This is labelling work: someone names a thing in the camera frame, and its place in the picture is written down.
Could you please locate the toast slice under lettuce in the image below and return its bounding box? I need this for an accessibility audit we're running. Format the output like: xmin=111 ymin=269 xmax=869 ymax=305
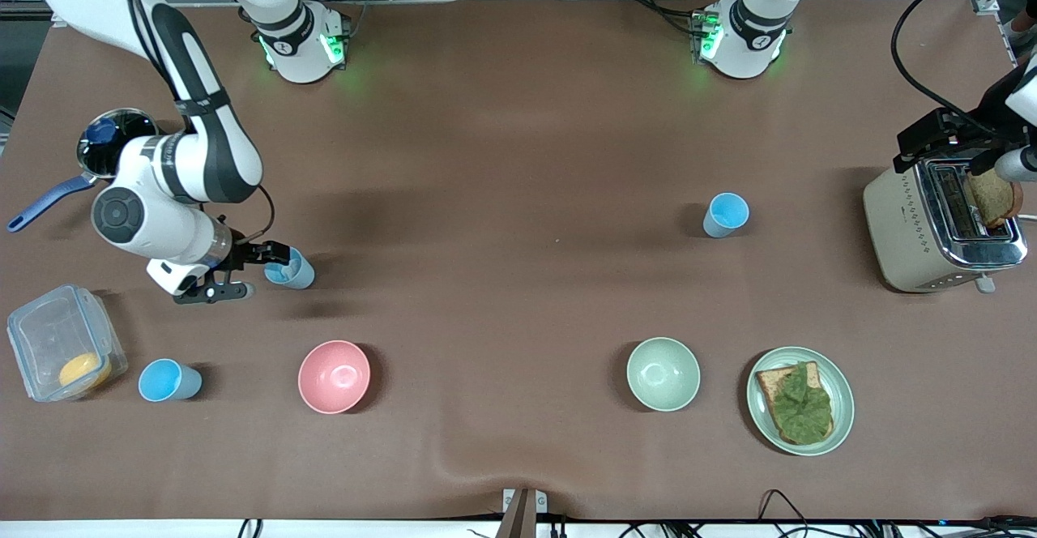
xmin=755 ymin=361 xmax=835 ymax=446

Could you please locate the green lettuce leaf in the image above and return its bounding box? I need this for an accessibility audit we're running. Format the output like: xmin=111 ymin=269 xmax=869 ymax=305
xmin=771 ymin=362 xmax=834 ymax=444

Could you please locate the black saucepan with blue handle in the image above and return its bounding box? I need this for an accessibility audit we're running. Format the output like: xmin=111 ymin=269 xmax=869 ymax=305
xmin=6 ymin=107 xmax=163 ymax=233

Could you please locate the pink bowl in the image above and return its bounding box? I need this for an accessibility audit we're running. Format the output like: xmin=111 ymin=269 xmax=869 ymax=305
xmin=297 ymin=339 xmax=372 ymax=415

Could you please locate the clear plastic food container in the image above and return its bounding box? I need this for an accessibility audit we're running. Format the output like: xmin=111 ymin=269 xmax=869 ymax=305
xmin=6 ymin=284 xmax=129 ymax=404

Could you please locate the brown bread slice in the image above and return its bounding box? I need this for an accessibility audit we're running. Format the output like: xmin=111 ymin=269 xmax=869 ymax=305
xmin=964 ymin=169 xmax=1024 ymax=228

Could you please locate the light blue plastic cup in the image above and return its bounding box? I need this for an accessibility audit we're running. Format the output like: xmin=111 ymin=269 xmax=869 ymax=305
xmin=702 ymin=192 xmax=750 ymax=239
xmin=263 ymin=246 xmax=316 ymax=290
xmin=138 ymin=358 xmax=203 ymax=403

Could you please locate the metal camera bracket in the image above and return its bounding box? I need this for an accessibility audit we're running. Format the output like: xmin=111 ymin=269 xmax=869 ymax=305
xmin=502 ymin=488 xmax=548 ymax=538

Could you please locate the yellow round food piece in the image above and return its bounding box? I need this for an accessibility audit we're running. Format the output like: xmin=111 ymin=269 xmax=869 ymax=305
xmin=58 ymin=352 xmax=113 ymax=391

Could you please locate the beige chrome toaster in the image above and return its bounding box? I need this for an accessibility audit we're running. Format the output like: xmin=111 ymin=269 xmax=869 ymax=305
xmin=862 ymin=157 xmax=1030 ymax=294

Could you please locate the pale green bowl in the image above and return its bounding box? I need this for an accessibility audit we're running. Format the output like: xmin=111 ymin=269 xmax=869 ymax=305
xmin=626 ymin=337 xmax=702 ymax=412

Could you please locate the pale green plate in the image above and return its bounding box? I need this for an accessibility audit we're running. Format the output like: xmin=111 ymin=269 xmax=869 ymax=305
xmin=746 ymin=347 xmax=856 ymax=457

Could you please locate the black looped cable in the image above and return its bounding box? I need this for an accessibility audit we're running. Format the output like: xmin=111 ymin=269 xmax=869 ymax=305
xmin=757 ymin=489 xmax=813 ymax=537

